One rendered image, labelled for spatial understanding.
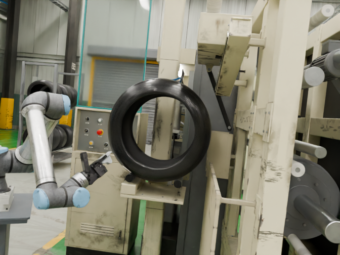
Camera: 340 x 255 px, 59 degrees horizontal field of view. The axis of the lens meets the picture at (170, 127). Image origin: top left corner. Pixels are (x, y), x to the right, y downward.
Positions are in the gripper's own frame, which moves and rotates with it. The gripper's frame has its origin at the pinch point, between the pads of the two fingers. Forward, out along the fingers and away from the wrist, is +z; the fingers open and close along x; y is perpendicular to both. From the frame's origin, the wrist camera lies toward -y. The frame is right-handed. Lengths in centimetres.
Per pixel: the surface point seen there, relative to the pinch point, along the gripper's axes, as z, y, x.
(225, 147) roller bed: 59, 45, 16
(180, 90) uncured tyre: 40, -4, 34
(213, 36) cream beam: 48, -17, 66
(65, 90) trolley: 175, -101, -387
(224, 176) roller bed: 48, 60, 10
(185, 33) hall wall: 786, -88, -614
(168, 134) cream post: 47, 18, -10
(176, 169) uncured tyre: 16.1, 29.5, 20.5
